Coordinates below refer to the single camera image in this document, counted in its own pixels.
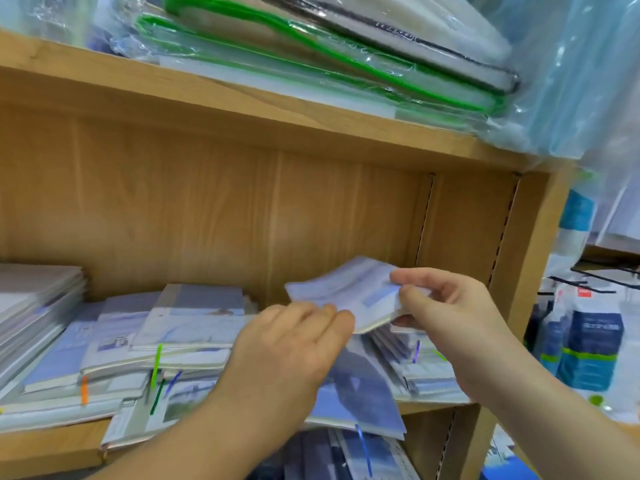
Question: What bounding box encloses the light purple thin notebook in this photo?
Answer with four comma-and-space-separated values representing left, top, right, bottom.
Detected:
285, 257, 431, 334

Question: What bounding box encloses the row of patterned notebooks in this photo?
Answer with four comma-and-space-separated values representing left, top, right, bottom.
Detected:
250, 427, 421, 480

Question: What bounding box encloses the wooden shelf unit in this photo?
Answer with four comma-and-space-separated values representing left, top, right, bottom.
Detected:
0, 29, 581, 480

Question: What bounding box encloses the stack of green edged packets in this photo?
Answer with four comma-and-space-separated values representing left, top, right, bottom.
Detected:
90, 0, 521, 131

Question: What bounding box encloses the person's left hand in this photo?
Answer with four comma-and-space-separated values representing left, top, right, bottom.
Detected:
205, 301, 356, 436

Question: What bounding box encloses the person's right hand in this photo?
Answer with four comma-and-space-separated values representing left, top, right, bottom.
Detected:
390, 267, 521, 396

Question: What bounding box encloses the pile of small notebooks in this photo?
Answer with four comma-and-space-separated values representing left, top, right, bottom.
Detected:
0, 283, 471, 451

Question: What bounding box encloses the light blue plastic bag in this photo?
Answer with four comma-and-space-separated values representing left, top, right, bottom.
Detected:
470, 0, 640, 161

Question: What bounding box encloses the blue white small box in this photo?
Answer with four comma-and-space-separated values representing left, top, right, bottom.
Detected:
480, 435, 541, 480

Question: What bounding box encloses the stack of large blue notebooks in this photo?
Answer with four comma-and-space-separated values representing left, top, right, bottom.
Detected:
0, 263, 88, 391

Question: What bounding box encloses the person's right forearm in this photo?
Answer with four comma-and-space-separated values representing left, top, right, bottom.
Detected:
470, 339, 640, 480

